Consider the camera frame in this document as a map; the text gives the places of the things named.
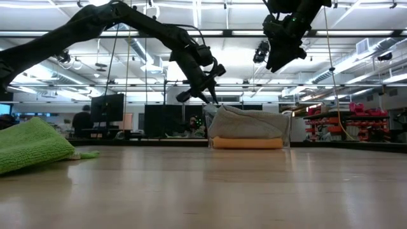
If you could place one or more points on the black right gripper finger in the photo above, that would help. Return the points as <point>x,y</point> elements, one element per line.
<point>291,58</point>
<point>276,65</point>

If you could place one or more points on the grey microfiber towel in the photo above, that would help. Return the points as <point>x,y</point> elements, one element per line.
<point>248,124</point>

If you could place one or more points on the orange microfiber towel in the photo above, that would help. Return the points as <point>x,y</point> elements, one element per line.
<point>246,143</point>

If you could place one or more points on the clear plastic bin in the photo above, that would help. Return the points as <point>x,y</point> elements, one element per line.
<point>287,127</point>

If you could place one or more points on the green microfiber towel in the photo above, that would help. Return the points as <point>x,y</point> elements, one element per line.
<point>28,146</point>

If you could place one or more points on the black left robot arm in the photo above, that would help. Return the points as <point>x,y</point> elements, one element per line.
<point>79,28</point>

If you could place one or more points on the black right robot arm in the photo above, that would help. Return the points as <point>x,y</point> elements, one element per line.
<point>302,8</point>

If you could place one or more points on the person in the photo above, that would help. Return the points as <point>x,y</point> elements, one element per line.
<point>82,122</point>
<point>194,125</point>
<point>7,121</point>

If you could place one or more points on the black overhead beam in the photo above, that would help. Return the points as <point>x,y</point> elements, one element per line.
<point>349,32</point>

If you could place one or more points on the shelf with red bins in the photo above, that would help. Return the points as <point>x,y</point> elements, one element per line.
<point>343,124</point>

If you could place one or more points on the black computer monitor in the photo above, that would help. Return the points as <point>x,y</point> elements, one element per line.
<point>106,109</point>

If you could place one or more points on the blue-lit screen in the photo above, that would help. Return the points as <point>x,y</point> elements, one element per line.
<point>4,109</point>

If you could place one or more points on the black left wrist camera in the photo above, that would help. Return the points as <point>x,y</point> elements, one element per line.
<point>204,55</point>

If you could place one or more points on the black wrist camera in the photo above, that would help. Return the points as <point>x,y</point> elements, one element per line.
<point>204,55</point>
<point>274,27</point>

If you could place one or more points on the black ceiling-hung camera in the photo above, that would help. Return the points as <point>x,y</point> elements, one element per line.
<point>260,52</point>

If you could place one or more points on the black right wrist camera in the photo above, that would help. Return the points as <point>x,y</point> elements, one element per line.
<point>274,27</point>

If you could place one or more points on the silver ceiling duct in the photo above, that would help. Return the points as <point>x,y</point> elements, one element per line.
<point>143,54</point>
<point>349,60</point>

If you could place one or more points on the black metal table frame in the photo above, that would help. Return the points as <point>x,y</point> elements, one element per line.
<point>143,142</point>

